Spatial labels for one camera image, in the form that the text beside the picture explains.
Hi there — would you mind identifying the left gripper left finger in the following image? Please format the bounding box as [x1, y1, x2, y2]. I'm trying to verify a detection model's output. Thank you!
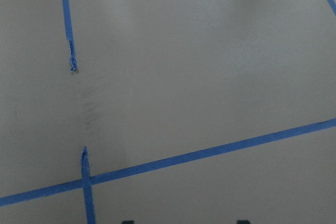
[121, 220, 134, 224]

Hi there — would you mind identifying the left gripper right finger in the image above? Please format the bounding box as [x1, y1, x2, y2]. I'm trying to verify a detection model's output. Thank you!
[236, 220, 251, 224]

